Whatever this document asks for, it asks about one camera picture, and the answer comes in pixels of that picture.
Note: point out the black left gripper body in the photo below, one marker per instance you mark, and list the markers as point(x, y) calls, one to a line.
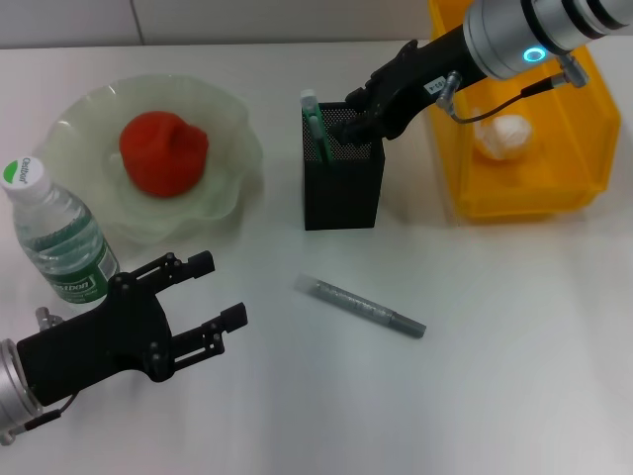
point(99, 346)

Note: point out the green utility knife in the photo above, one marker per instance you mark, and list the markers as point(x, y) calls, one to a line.
point(316, 128)

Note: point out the grey pen with clear cap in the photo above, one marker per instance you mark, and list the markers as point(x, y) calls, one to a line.
point(356, 302)

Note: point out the orange fruit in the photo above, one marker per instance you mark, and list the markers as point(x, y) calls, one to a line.
point(163, 153)

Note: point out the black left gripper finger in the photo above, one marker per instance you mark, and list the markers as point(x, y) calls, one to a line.
point(207, 336)
point(173, 269)

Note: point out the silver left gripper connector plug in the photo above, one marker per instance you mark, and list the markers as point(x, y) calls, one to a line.
point(48, 319)

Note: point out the white paper ball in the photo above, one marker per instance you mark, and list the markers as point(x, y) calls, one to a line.
point(507, 138)

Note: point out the translucent green fruit plate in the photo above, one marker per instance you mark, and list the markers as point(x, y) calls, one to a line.
point(222, 148)

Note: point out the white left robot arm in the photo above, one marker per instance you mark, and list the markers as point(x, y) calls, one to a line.
point(12, 391)

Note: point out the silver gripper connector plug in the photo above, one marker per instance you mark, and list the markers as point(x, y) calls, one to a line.
point(447, 89)
point(48, 319)

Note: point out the yellow plastic storage bin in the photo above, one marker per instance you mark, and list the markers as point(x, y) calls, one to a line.
point(569, 163)

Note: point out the black mesh pen holder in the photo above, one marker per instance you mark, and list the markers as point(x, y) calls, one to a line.
point(341, 193)

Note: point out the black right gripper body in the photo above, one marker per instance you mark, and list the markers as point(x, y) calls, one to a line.
point(425, 74)

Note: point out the clear green-label water bottle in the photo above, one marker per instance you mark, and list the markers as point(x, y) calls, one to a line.
point(59, 237)

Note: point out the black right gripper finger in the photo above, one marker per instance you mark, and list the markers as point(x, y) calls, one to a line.
point(361, 128)
point(363, 96)

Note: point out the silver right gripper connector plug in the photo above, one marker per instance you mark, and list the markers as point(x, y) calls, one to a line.
point(447, 89)

